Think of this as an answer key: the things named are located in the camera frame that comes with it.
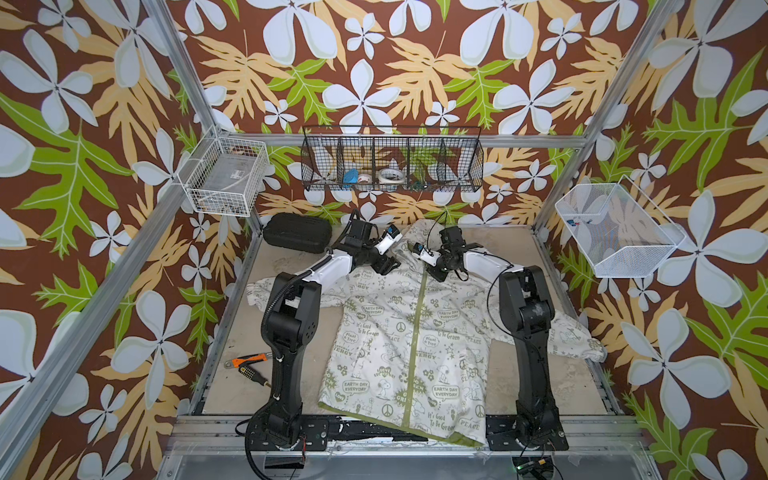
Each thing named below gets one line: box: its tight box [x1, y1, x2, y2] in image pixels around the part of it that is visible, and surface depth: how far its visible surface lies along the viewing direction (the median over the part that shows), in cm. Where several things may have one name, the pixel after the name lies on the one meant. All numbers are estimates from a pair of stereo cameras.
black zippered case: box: [263, 212, 333, 254], surface depth 117 cm
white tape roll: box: [378, 168, 406, 184], surface depth 100 cm
